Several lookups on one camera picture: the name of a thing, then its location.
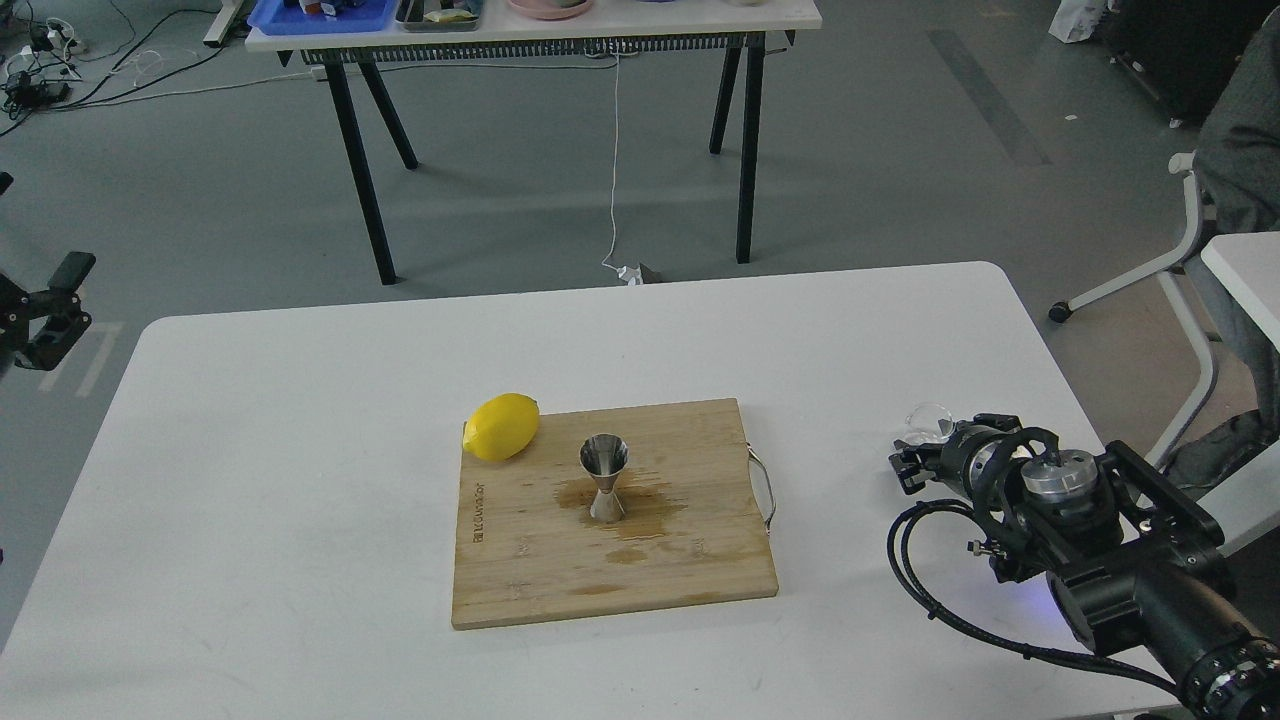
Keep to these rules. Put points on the pink plate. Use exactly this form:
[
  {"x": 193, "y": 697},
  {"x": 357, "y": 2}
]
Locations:
[{"x": 550, "y": 10}]

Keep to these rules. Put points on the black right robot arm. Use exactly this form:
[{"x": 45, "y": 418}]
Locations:
[{"x": 1133, "y": 564}]

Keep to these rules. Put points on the white plastic bag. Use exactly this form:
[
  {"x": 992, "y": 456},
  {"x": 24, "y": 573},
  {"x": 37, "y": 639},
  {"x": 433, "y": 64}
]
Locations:
[{"x": 1076, "y": 21}]

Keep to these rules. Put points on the small clear glass cup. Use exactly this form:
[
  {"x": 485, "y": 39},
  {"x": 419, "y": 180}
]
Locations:
[{"x": 929, "y": 424}]

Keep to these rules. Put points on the yellow lemon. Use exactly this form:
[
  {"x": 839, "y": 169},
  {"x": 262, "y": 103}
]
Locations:
[{"x": 501, "y": 428}]

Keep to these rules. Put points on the bamboo cutting board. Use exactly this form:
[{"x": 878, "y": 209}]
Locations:
[{"x": 528, "y": 550}]

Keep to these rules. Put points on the white background table black legs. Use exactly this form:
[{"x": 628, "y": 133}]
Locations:
[{"x": 607, "y": 28}]

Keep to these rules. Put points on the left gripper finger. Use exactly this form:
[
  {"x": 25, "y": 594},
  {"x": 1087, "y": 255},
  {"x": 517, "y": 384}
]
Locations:
[{"x": 39, "y": 328}]

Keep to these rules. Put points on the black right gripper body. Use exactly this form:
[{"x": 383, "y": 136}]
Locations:
[{"x": 965, "y": 461}]

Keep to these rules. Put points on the dark tray with items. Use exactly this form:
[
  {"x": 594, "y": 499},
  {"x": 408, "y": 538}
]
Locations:
[{"x": 438, "y": 16}]

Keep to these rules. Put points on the steel double jigger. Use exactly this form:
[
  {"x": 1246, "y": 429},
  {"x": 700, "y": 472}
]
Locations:
[{"x": 604, "y": 457}]

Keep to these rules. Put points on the blue plastic tray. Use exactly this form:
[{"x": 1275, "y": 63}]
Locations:
[{"x": 309, "y": 18}]

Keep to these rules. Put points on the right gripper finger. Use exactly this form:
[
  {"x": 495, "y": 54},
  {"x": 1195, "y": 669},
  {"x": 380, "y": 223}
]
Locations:
[
  {"x": 985, "y": 425},
  {"x": 917, "y": 465}
]

